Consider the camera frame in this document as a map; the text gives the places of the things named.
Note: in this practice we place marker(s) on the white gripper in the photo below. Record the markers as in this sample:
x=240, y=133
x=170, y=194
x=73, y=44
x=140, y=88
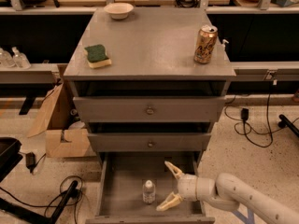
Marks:
x=188, y=187

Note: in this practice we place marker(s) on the clear plastic water bottle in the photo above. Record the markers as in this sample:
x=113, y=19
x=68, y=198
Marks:
x=148, y=192

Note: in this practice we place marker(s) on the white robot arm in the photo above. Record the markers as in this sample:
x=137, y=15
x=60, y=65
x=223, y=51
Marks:
x=226, y=193

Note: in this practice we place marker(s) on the grey open bottom drawer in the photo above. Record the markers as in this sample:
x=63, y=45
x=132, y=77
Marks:
x=121, y=190

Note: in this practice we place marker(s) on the grey middle drawer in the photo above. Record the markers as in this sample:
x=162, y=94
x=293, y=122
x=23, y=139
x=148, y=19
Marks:
x=133, y=142

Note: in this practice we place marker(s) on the grey wooden drawer cabinet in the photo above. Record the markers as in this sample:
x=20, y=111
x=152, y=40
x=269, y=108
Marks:
x=152, y=56

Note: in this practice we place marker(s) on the grey top drawer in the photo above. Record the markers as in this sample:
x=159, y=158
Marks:
x=145, y=109

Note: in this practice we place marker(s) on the clear sanitizer bottle right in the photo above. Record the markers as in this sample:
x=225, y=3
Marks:
x=20, y=59

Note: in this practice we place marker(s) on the clear sanitizer bottle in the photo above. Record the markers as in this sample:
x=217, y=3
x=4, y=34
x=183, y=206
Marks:
x=20, y=59
x=6, y=59

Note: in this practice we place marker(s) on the clear sanitizer bottle left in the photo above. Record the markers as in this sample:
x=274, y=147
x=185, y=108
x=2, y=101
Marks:
x=6, y=59

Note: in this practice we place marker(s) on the brown cardboard box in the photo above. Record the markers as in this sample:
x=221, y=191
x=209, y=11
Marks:
x=57, y=118

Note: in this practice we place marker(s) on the black stand leg right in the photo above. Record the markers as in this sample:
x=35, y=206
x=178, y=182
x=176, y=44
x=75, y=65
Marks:
x=284, y=122

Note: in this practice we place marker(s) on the gold soda can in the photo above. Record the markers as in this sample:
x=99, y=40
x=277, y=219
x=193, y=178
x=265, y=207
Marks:
x=206, y=41

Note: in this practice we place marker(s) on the small black adapter left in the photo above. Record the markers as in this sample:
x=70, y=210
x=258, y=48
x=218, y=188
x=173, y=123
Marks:
x=31, y=161

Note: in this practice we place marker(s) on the green and yellow sponge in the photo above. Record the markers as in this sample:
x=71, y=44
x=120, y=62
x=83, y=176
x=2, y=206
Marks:
x=96, y=56

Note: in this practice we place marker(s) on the white ceramic bowl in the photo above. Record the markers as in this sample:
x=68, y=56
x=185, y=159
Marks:
x=118, y=11

